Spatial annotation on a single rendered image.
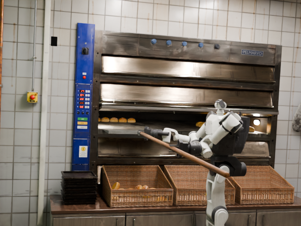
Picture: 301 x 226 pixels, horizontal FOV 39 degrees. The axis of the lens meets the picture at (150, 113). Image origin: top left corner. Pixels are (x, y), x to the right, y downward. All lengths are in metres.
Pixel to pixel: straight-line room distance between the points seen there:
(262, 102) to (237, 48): 0.61
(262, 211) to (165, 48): 1.78
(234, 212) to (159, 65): 1.53
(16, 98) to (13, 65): 0.30
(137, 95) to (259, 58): 1.34
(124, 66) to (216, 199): 1.51
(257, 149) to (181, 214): 1.23
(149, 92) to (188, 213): 1.19
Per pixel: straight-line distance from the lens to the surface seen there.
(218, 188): 3.43
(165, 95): 4.17
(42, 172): 4.05
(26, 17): 4.03
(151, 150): 4.17
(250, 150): 4.56
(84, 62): 3.99
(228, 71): 4.40
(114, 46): 4.08
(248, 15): 4.54
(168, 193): 3.78
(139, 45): 4.13
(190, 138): 3.75
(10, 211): 4.16
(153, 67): 4.14
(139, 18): 4.15
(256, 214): 4.10
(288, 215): 4.27
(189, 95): 4.24
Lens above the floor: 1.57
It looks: 3 degrees down
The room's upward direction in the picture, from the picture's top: 3 degrees clockwise
